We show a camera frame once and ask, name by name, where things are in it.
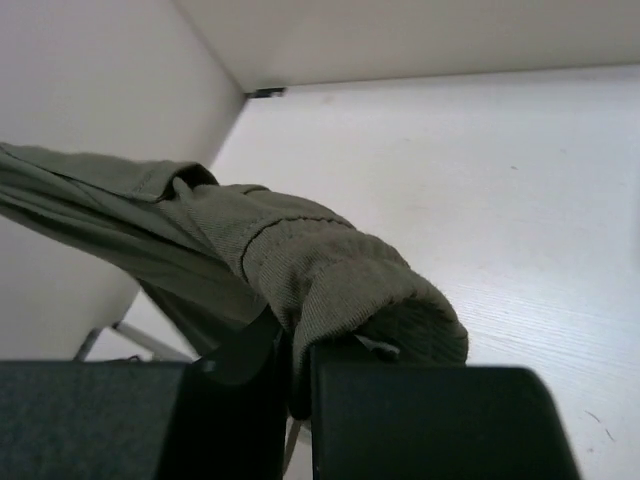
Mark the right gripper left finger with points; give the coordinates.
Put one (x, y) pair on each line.
(221, 417)

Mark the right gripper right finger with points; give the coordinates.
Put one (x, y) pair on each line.
(377, 420)

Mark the olive green shorts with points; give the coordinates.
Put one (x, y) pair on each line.
(213, 257)

